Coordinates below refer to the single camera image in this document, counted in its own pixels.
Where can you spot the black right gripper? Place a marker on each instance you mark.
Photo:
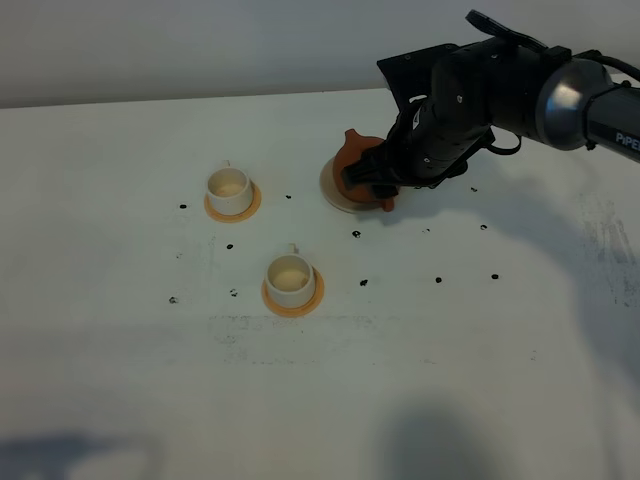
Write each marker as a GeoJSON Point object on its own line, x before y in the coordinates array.
{"type": "Point", "coordinates": [429, 142]}

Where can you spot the brown clay teapot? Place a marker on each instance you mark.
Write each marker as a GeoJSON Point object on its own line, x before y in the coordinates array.
{"type": "Point", "coordinates": [350, 152]}

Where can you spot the white teacup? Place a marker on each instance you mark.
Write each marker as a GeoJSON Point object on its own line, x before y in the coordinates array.
{"type": "Point", "coordinates": [229, 191]}
{"type": "Point", "coordinates": [290, 280]}

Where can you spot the white teacup near centre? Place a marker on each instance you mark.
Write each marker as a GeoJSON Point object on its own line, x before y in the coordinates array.
{"type": "Point", "coordinates": [290, 280]}

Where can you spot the white teacup far left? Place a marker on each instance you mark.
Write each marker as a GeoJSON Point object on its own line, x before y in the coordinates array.
{"type": "Point", "coordinates": [229, 191]}

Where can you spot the orange coaster far left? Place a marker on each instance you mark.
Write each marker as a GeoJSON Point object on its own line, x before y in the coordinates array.
{"type": "Point", "coordinates": [250, 211]}

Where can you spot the beige round teapot saucer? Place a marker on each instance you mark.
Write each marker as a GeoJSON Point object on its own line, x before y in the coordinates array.
{"type": "Point", "coordinates": [355, 201]}

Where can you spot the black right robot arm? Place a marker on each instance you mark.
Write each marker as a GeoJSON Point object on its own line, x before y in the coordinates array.
{"type": "Point", "coordinates": [550, 96]}

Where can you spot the orange coaster near centre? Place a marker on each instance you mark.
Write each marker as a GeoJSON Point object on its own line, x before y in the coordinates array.
{"type": "Point", "coordinates": [301, 311]}

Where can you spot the orange coaster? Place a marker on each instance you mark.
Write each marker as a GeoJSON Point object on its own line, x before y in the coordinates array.
{"type": "Point", "coordinates": [250, 211]}
{"type": "Point", "coordinates": [301, 311]}

